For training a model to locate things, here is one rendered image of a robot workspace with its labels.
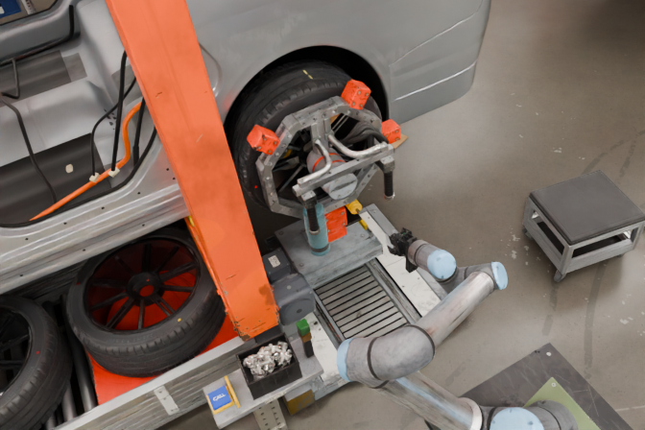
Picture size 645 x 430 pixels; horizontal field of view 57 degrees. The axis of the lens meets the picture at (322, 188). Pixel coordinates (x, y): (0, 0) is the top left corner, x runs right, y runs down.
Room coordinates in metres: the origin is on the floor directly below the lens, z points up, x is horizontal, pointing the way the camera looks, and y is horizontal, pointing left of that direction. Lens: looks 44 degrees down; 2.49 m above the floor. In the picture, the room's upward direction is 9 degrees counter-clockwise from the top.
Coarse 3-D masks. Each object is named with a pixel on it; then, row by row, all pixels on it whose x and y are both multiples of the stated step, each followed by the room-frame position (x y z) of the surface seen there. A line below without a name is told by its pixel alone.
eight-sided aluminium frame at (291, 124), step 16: (336, 96) 1.90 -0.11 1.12; (304, 112) 1.84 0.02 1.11; (320, 112) 1.81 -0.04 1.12; (336, 112) 1.83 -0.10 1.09; (352, 112) 1.86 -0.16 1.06; (368, 112) 1.93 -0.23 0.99; (288, 128) 1.77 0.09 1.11; (288, 144) 1.76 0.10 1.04; (368, 144) 1.95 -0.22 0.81; (272, 160) 1.73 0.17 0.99; (272, 176) 1.73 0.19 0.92; (368, 176) 1.89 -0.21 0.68; (272, 192) 1.72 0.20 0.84; (352, 192) 1.85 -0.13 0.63; (272, 208) 1.71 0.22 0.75; (288, 208) 1.74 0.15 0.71; (336, 208) 1.82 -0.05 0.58
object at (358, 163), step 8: (384, 152) 1.69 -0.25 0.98; (392, 152) 1.71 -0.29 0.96; (352, 160) 1.67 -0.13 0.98; (360, 160) 1.67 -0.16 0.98; (368, 160) 1.67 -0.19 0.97; (376, 160) 1.68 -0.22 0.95; (336, 168) 1.64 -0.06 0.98; (344, 168) 1.64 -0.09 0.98; (352, 168) 1.64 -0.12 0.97; (360, 168) 1.65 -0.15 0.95; (328, 176) 1.61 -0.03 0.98; (336, 176) 1.62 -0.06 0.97; (312, 184) 1.58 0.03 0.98; (320, 184) 1.59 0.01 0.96; (296, 192) 1.56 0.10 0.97; (304, 192) 1.57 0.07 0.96
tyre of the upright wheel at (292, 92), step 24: (288, 72) 2.03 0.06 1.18; (312, 72) 2.02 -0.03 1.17; (336, 72) 2.05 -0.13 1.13; (264, 96) 1.93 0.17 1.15; (288, 96) 1.88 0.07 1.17; (312, 96) 1.89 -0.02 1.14; (240, 120) 1.92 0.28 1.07; (264, 120) 1.83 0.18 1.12; (240, 144) 1.84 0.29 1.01; (240, 168) 1.80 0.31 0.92
